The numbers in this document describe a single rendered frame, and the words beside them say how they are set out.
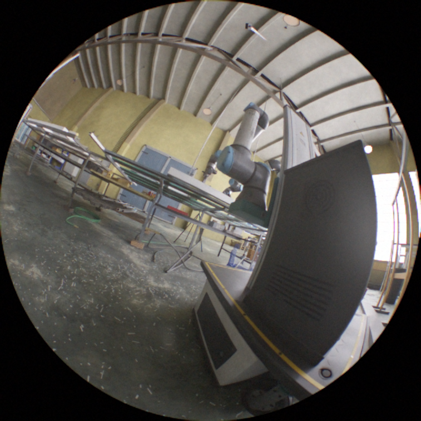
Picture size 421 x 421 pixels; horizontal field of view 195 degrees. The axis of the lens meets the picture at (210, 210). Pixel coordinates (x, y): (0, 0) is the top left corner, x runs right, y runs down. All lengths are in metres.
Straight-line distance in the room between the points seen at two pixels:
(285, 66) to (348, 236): 7.86
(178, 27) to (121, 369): 9.61
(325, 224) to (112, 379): 0.72
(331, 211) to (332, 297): 0.19
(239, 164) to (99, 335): 0.97
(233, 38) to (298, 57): 3.08
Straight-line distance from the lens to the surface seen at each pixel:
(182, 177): 1.19
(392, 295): 4.16
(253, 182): 0.69
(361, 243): 0.30
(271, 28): 7.95
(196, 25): 8.73
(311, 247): 0.34
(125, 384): 0.53
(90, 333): 0.60
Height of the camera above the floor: 0.52
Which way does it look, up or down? 9 degrees up
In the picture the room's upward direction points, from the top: 21 degrees clockwise
